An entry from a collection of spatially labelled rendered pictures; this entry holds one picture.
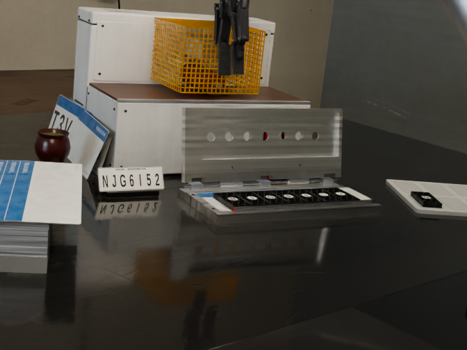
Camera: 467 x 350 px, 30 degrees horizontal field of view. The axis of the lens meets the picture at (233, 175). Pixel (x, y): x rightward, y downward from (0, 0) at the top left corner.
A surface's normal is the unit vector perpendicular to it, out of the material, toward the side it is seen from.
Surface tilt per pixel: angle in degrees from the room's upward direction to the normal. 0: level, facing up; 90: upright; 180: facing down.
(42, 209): 0
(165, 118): 90
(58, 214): 0
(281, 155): 79
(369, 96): 90
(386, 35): 90
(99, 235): 0
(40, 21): 90
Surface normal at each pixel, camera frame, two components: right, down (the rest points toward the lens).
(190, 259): 0.11, -0.96
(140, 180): 0.46, -0.15
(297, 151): 0.48, 0.08
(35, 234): 0.16, 0.27
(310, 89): 0.67, 0.26
